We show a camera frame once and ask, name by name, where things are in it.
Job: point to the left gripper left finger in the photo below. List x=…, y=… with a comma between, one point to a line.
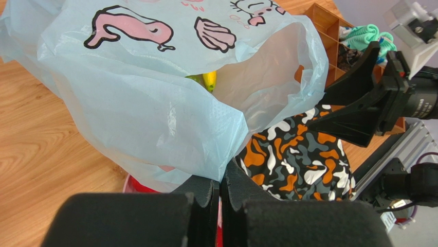
x=184, y=217

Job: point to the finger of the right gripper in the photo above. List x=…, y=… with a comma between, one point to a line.
x=356, y=82
x=356, y=123

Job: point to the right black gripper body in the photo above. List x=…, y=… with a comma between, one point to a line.
x=395, y=90

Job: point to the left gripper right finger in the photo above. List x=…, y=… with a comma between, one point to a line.
x=252, y=217

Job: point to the red apple front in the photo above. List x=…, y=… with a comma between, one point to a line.
x=219, y=231

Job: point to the red apple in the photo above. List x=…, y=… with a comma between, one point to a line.
x=138, y=187
x=219, y=231

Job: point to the light blue plastic bag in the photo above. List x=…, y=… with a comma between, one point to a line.
x=120, y=67

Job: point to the yellow banana bunch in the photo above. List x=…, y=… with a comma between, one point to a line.
x=210, y=80

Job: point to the green grape bunch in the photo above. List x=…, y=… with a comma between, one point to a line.
x=196, y=78

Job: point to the teal sock roll left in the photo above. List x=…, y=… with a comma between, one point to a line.
x=358, y=37

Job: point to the teal white sock roll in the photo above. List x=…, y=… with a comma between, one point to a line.
x=386, y=44

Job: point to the red apple left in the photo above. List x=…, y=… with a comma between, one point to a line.
x=138, y=187

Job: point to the wooden compartment tray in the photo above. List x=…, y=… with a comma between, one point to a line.
x=327, y=24

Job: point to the pink plate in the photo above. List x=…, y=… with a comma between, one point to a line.
x=127, y=188

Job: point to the camouflage patterned cloth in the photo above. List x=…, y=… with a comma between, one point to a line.
x=291, y=162

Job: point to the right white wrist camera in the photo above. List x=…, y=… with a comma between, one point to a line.
x=417, y=28

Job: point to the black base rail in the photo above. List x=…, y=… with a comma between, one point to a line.
x=400, y=176

